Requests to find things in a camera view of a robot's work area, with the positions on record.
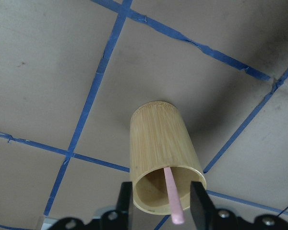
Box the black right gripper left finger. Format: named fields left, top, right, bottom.
left=116, top=182, right=133, bottom=217

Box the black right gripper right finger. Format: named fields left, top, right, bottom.
left=190, top=181, right=216, bottom=230

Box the pink chopstick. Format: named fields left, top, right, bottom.
left=163, top=167, right=185, bottom=225

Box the bamboo cylinder holder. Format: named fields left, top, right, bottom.
left=130, top=101, right=206, bottom=215

